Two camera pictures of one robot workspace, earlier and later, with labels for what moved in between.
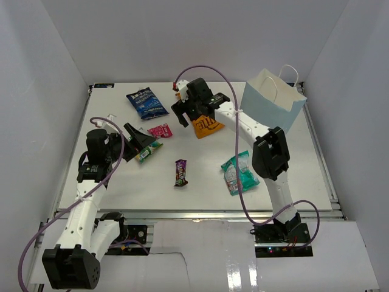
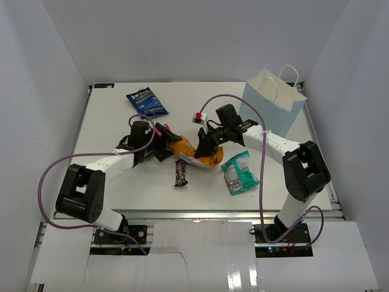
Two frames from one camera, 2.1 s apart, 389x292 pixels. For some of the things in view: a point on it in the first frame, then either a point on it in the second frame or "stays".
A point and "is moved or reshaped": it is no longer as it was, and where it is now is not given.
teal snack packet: x=247 y=178 stays
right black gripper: x=180 y=108 → x=206 y=146
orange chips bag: x=204 y=125 is moved or reshaped
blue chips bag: x=147 y=104 stays
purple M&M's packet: x=180 y=169 stays
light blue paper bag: x=275 y=101 stays
